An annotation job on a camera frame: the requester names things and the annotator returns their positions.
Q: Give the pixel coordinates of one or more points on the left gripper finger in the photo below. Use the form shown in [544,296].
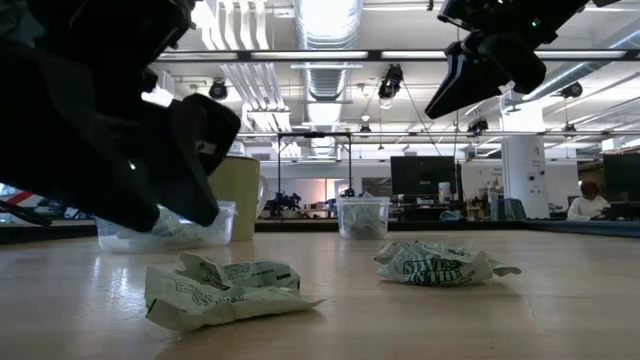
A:
[192,195]
[125,200]

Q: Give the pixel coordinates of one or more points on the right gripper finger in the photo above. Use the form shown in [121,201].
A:
[477,80]
[452,85]

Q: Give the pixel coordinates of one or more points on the small clear plastic container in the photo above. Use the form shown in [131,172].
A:
[341,220]

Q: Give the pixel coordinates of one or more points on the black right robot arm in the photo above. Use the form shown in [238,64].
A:
[525,15]

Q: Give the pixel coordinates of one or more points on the black background robot arm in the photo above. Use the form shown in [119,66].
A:
[282,202]

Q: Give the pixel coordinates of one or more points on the black ceiling spotlight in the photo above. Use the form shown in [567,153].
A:
[390,82]
[218,91]
[478,126]
[572,90]

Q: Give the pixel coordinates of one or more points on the wide clear plastic container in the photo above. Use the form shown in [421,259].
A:
[220,235]

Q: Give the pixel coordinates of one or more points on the red bar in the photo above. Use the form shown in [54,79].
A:
[20,197]

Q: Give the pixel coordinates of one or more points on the black computer monitor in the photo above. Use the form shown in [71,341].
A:
[422,175]
[622,175]

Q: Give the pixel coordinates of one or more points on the white bottle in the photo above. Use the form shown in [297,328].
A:
[444,192]

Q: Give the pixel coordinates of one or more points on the white round column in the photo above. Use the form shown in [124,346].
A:
[527,180]

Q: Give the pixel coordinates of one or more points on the black beam with light strips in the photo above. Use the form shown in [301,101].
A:
[310,55]

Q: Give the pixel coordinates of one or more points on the person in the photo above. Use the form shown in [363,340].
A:
[590,205]

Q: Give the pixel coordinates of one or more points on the silver round ceiling duct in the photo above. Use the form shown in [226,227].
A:
[327,80]

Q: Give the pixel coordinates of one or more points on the black background frame stand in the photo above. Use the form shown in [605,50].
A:
[315,134]

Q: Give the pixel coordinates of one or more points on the black aluminium table frame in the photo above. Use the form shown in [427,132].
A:
[575,227]

